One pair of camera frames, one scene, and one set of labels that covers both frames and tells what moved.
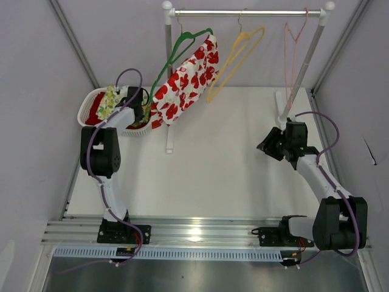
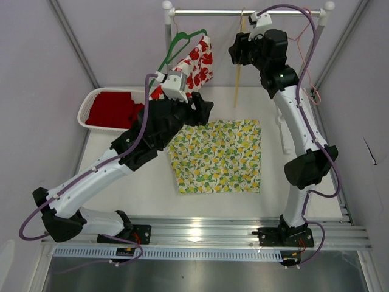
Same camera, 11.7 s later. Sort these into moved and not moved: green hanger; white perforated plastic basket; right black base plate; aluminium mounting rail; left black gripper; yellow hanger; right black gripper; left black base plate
Moved: left black gripper; green hanger; right black gripper; yellow hanger
Not moved: white perforated plastic basket; left black base plate; right black base plate; aluminium mounting rail
